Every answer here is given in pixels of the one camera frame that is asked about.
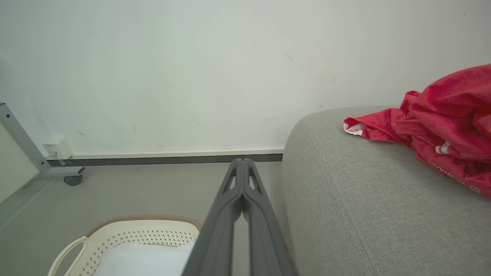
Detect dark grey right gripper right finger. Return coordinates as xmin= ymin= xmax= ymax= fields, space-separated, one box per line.
xmin=242 ymin=158 xmax=298 ymax=276

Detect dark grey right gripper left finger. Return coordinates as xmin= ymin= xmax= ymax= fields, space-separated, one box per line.
xmin=182 ymin=158 xmax=244 ymax=276

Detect red garment with white trim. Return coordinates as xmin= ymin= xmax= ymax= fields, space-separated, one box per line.
xmin=343 ymin=64 xmax=491 ymax=199

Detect white perforated laundry basket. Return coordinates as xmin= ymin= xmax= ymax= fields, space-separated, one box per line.
xmin=48 ymin=215 xmax=202 ymax=276

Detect black skirting strip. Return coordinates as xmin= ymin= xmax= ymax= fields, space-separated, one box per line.
xmin=48 ymin=154 xmax=283 ymax=167

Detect grey fabric sofa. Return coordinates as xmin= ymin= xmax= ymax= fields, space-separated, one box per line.
xmin=281 ymin=106 xmax=491 ymax=276

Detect cream partition panel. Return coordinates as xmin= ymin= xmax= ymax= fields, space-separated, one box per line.
xmin=0 ymin=122 xmax=41 ymax=204

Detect white wall power adapter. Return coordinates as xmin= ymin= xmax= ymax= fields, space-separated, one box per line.
xmin=43 ymin=138 xmax=74 ymax=160

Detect grey aluminium frame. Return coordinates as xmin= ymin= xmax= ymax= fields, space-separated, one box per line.
xmin=0 ymin=102 xmax=85 ymax=177

